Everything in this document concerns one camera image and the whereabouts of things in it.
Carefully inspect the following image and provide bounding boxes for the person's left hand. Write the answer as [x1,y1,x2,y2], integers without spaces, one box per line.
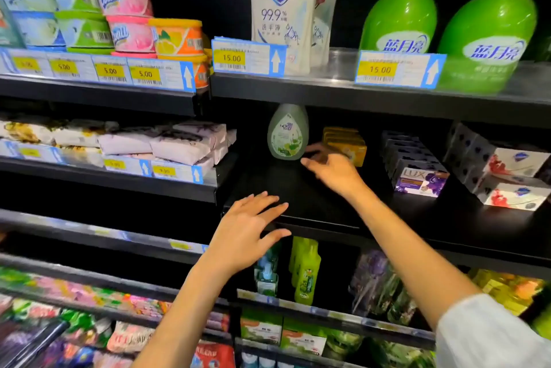
[200,191,293,283]

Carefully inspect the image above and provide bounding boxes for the person's right hand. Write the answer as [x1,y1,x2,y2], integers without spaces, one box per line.
[300,144,371,203]

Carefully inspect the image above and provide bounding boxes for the black store shelf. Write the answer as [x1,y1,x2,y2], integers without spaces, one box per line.
[0,45,238,368]
[207,45,551,368]

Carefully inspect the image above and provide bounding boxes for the pale green pump soap bottle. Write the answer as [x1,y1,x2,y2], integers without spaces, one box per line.
[267,104,310,161]

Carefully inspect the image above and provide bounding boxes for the black wire shopping cart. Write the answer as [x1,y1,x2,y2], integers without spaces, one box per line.
[0,316,70,368]

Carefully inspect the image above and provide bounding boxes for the person's right forearm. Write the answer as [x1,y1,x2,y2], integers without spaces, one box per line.
[348,181,485,332]

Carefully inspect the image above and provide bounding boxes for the person's left forearm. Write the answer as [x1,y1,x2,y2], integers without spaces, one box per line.
[131,260,249,368]

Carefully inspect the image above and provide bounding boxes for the strip of shelf price tags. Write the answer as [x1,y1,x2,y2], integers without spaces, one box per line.
[0,47,198,94]
[0,138,208,186]

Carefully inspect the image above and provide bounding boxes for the row of purple soap boxes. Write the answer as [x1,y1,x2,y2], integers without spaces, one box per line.
[381,130,451,199]

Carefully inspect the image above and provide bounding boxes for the green white box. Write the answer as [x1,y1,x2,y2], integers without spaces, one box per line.
[281,316,329,358]
[239,307,282,347]

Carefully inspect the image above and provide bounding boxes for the blue white price tag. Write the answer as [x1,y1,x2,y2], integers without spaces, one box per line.
[354,50,448,91]
[211,35,289,79]

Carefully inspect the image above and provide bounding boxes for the red snack packet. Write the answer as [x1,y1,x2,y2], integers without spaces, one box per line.
[191,339,236,368]

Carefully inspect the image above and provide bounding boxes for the green lidded wipe tub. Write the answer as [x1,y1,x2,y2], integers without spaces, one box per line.
[368,338,436,368]
[323,327,367,361]

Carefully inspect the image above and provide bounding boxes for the pile of white wipe packets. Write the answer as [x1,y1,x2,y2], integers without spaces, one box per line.
[0,117,239,174]

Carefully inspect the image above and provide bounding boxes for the bright green pump bottle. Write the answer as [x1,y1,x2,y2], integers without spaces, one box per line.
[359,0,439,55]
[436,0,540,95]

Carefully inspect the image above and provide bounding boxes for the row of white red soap boxes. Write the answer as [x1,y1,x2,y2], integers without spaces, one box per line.
[444,121,551,212]

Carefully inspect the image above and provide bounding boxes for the stack of air freshener tubs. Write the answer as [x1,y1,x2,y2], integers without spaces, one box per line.
[0,0,213,93]

